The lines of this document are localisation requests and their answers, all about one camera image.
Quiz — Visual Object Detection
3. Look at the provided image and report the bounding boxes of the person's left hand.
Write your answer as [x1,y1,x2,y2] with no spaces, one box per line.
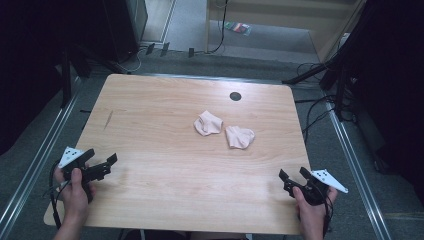
[54,167,98,223]

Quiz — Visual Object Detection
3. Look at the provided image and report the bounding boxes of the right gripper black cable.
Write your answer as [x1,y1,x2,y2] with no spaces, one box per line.
[321,194,335,238]

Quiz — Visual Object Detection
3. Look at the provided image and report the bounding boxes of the black floor cables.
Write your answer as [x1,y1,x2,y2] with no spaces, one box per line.
[294,60,338,145]

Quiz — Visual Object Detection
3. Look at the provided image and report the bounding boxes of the black metal stand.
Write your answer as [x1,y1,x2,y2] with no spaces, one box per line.
[59,44,94,109]

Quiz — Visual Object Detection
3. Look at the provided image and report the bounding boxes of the white floor cable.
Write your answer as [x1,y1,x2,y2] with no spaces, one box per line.
[116,46,148,75]

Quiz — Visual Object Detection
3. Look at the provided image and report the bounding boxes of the metal floor rail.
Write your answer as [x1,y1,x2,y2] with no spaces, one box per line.
[324,99,393,240]
[0,76,83,239]

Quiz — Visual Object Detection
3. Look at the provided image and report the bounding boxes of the black cabinet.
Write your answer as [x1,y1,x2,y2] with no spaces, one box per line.
[100,0,149,64]

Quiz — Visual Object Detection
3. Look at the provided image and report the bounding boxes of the black hanging cable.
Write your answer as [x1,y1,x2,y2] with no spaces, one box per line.
[205,0,230,55]

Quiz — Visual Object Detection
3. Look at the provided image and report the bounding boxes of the pink sock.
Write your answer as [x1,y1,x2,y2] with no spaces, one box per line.
[193,110,224,137]
[224,125,256,150]

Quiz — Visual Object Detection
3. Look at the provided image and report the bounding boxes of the colourful packet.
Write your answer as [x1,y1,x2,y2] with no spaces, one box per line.
[224,21,253,37]

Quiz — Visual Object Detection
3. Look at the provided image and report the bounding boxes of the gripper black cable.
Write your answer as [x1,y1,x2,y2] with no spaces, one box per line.
[42,159,68,231]
[321,194,335,238]

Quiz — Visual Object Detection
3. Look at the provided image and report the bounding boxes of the person's right hand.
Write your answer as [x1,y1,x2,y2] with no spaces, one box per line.
[292,186,338,230]

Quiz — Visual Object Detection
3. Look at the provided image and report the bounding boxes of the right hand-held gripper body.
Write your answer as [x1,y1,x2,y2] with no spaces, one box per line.
[282,168,349,207]

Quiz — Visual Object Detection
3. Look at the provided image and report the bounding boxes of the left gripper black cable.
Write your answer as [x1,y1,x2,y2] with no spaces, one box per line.
[42,159,68,231]

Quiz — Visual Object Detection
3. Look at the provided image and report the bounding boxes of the light wooden shelf unit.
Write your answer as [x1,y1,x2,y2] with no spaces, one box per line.
[204,0,368,64]

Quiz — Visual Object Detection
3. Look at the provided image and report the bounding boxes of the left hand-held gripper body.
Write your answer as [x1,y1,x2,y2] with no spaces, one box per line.
[58,146,112,204]

